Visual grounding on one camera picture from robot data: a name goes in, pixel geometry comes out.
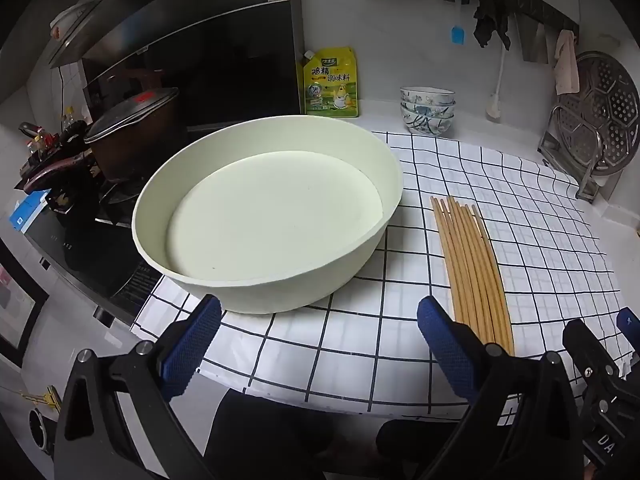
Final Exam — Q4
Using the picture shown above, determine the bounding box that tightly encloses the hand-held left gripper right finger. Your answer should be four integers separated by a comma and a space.
416, 295, 583, 480

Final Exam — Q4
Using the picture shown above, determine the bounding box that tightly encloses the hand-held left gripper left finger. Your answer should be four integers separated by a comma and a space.
52, 294, 223, 480

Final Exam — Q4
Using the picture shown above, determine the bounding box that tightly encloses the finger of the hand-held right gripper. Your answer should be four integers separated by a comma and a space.
562, 319, 626, 401
617, 306, 640, 356

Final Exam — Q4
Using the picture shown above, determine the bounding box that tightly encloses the bundle of wooden chopsticks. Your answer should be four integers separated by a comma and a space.
430, 195, 516, 356

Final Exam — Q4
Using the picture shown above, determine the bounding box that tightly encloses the white round tray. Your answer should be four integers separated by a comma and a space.
131, 115, 405, 316

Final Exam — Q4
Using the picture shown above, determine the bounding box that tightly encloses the black grid white tablecloth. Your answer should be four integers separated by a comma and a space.
131, 130, 633, 416

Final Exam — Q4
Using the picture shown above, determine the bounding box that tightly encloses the black gas stove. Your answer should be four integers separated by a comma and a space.
25, 180, 166, 326

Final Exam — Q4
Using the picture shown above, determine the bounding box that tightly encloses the steel lid rack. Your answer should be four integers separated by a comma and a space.
537, 105, 608, 204

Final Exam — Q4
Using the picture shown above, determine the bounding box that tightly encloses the brown cooking pot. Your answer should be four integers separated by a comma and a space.
20, 87, 183, 192

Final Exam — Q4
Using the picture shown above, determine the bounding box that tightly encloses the blue white carton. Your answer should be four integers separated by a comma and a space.
10, 187, 53, 232

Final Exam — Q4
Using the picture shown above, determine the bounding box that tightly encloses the steel steamer plate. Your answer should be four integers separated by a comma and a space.
552, 51, 640, 177

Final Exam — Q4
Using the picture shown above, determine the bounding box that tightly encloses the black frying pan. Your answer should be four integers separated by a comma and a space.
20, 127, 96, 171

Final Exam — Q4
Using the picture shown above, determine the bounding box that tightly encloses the grey pot lid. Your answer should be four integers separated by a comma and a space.
84, 87, 180, 143

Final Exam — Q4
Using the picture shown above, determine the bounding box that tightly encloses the white dish brush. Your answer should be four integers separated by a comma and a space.
486, 42, 507, 123

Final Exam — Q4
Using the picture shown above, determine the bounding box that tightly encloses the cluster of condiment bottles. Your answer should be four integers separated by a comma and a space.
20, 105, 88, 161

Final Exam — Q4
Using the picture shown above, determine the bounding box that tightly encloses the pink cloth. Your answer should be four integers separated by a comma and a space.
554, 30, 581, 95

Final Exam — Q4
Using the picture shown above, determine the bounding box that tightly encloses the yellow seasoning pouch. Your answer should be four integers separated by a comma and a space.
302, 46, 361, 118

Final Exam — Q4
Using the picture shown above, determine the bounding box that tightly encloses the steel cleaver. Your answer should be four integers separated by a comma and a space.
520, 7, 549, 64

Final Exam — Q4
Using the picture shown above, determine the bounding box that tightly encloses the blue silicone scraper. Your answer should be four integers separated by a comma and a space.
451, 2, 467, 47

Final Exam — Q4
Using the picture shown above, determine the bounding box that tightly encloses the dark hanging rag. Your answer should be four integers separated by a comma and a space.
472, 0, 513, 52

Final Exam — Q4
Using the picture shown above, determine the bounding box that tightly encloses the white container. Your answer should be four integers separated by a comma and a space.
50, 2, 92, 39

